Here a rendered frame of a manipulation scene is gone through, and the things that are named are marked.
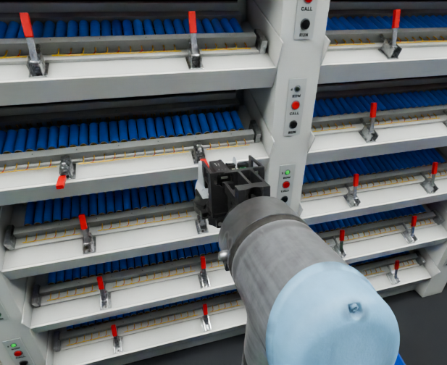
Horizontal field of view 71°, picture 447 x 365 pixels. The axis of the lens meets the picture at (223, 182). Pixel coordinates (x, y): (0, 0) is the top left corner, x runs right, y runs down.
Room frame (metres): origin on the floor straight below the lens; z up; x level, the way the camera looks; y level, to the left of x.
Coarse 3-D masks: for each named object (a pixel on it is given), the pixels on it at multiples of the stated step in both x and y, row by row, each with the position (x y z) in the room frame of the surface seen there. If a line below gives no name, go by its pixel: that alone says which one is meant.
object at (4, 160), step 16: (112, 144) 0.60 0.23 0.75; (128, 144) 0.61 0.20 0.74; (144, 144) 0.61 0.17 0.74; (160, 144) 0.62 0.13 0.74; (176, 144) 0.63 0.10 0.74; (192, 144) 0.64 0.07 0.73; (208, 144) 0.65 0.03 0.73; (0, 160) 0.54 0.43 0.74; (16, 160) 0.54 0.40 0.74; (32, 160) 0.55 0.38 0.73; (48, 160) 0.56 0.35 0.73; (112, 160) 0.58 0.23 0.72
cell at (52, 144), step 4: (52, 128) 0.63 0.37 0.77; (56, 128) 0.64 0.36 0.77; (52, 132) 0.62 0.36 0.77; (56, 132) 0.63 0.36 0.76; (52, 136) 0.61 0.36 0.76; (56, 136) 0.62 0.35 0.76; (48, 140) 0.61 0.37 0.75; (52, 140) 0.60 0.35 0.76; (56, 140) 0.61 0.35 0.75; (48, 144) 0.59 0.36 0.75; (52, 144) 0.59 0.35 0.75; (56, 144) 0.60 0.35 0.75
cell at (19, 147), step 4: (20, 132) 0.62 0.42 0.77; (24, 132) 0.62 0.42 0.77; (20, 136) 0.60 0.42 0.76; (24, 136) 0.61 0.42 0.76; (16, 140) 0.60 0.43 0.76; (20, 140) 0.59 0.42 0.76; (24, 140) 0.60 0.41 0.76; (16, 144) 0.58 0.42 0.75; (20, 144) 0.58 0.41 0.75; (24, 144) 0.59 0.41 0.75; (16, 148) 0.57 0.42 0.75; (20, 148) 0.57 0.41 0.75; (24, 148) 0.58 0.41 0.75
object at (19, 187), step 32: (160, 96) 0.74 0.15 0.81; (192, 96) 0.76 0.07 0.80; (224, 96) 0.78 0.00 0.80; (256, 128) 0.69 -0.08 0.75; (128, 160) 0.59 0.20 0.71; (160, 160) 0.60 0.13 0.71; (192, 160) 0.61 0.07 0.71; (224, 160) 0.62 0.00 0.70; (0, 192) 0.49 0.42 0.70; (32, 192) 0.51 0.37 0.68; (64, 192) 0.53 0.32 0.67; (96, 192) 0.55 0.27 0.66
